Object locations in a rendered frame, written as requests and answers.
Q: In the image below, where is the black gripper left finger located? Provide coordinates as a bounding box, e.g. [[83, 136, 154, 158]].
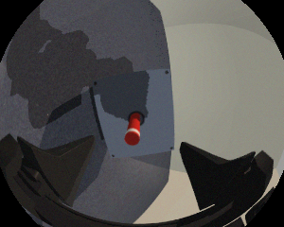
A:
[[17, 135, 96, 208]]

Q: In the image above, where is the red peg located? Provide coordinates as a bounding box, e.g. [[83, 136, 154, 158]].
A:
[[124, 113, 141, 145]]

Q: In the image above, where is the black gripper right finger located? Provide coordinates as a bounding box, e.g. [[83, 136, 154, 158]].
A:
[[180, 141, 256, 211]]

